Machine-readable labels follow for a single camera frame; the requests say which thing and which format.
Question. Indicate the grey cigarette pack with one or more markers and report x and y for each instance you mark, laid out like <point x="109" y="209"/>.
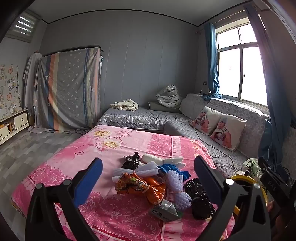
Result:
<point x="165" y="209"/>

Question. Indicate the pink floral blanket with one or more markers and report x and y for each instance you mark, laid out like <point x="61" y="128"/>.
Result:
<point x="69" y="157"/>

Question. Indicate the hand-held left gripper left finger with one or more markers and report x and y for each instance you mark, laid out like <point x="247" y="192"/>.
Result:
<point x="91" y="178"/>

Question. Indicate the white low cabinet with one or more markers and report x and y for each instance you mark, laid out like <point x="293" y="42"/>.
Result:
<point x="18" y="120"/>

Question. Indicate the grey quilted sofa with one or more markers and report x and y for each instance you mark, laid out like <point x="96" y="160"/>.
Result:
<point x="138" y="115"/>

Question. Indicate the white hanging cloth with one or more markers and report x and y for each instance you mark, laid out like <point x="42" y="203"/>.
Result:
<point x="30" y="81"/>

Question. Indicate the white tiger plush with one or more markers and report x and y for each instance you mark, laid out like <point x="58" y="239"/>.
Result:
<point x="171" y="95"/>

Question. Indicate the grey cushion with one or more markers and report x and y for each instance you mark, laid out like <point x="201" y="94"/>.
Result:
<point x="157" y="107"/>

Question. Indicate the baby print pillow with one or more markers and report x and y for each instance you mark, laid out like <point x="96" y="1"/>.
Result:
<point x="226" y="132"/>
<point x="203" y="120"/>

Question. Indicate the white foam fruit net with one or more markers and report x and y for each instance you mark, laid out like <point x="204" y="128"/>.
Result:
<point x="145" y="170"/>

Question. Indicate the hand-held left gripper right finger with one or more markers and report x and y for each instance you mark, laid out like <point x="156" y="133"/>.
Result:
<point x="205" y="177"/>

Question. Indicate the cream crumpled cloth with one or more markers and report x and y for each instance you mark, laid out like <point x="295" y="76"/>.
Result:
<point x="126" y="104"/>

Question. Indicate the light green cloth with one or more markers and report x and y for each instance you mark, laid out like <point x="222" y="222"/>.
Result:
<point x="251" y="163"/>

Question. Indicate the large black plastic bag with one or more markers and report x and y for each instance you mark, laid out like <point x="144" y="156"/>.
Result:
<point x="196" y="192"/>

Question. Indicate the cartoon wall poster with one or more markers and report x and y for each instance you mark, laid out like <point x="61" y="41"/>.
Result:
<point x="9" y="92"/>

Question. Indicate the purple foam fruit net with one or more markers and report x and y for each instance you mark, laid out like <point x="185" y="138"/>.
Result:
<point x="175" y="183"/>

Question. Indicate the white tissue bundle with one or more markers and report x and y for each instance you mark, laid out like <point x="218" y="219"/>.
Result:
<point x="152" y="158"/>

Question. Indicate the blue curtain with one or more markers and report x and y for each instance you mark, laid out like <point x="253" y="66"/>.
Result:
<point x="212" y="58"/>
<point x="272" y="115"/>

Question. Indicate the small black plastic bag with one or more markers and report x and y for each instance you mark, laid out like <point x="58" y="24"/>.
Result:
<point x="130" y="162"/>

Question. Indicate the yellow trash bin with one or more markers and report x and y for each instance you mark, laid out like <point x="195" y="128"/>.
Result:
<point x="239" y="176"/>

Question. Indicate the striped grey bedsheet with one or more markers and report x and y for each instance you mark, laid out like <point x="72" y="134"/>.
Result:
<point x="69" y="92"/>

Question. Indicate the orange snack wrapper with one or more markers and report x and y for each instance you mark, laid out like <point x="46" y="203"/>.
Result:
<point x="131" y="184"/>

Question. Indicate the window blind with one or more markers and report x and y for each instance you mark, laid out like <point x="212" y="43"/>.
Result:
<point x="23" y="25"/>

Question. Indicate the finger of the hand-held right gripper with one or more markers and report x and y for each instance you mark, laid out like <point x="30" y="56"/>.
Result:
<point x="263" y="163"/>

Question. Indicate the window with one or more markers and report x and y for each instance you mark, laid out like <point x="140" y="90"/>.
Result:
<point x="231" y="69"/>

